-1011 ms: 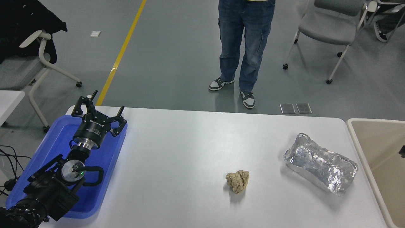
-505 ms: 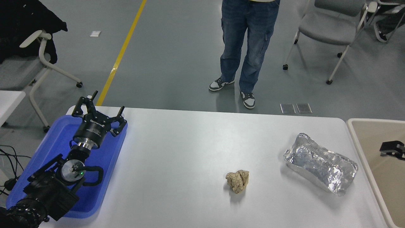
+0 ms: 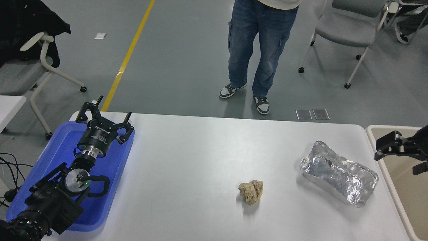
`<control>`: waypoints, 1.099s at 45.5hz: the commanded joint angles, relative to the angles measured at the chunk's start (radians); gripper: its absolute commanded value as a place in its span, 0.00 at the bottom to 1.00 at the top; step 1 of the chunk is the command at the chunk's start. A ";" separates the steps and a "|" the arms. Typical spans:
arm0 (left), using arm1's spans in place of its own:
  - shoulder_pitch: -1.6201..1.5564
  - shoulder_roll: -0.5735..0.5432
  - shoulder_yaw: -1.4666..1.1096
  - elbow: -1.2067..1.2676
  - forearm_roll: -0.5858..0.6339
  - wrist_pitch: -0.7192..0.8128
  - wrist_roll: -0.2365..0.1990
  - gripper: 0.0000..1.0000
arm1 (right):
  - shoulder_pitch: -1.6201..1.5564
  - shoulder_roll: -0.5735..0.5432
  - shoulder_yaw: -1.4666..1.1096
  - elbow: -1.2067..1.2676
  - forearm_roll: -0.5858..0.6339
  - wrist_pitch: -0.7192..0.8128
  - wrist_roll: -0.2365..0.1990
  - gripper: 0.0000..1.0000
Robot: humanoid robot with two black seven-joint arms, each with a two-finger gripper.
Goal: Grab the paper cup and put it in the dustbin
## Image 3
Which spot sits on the blue plastic tray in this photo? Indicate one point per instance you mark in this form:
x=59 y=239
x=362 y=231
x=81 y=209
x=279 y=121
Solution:
x=110 y=174

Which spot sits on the white-framed office chair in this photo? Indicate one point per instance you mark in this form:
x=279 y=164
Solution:
x=20 y=77

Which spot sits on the white side table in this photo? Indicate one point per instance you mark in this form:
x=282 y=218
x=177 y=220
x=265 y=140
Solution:
x=10 y=107

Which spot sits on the metal floor plate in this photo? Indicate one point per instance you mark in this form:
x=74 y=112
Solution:
x=321 y=114
x=304 y=114

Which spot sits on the grey chair with white frame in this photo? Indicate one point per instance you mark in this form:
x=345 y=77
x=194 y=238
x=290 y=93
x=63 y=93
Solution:
x=347 y=30

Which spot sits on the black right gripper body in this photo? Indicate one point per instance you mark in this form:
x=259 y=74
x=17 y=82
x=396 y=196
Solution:
x=424 y=140

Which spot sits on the seated person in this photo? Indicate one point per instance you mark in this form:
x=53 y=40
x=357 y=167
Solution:
x=413 y=23

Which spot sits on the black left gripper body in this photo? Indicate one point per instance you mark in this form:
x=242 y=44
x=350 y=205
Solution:
x=97 y=140

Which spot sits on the black jacket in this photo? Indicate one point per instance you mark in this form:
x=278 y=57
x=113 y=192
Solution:
x=20 y=23

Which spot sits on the crumpled tan paper ball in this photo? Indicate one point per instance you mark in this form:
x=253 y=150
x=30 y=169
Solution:
x=251 y=191

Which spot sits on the crumpled silver foil tray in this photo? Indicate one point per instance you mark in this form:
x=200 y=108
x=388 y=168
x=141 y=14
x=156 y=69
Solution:
x=337 y=172

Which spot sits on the large pale bin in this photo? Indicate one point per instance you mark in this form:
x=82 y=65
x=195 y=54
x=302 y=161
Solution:
x=404 y=194

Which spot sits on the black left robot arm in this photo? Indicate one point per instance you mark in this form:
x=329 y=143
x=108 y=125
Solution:
x=50 y=207

